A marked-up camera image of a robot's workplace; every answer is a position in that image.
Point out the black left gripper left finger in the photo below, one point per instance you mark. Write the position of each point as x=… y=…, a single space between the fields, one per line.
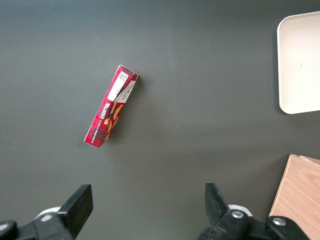
x=75 y=210

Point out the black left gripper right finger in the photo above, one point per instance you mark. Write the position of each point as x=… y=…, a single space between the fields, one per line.
x=220 y=212

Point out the cream plastic tray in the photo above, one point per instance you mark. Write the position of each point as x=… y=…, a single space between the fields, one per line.
x=298 y=65

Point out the light wooden board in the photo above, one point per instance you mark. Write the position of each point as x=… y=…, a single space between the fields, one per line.
x=297 y=197

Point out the red tartan shortbread box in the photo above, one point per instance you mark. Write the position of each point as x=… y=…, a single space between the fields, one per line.
x=111 y=106

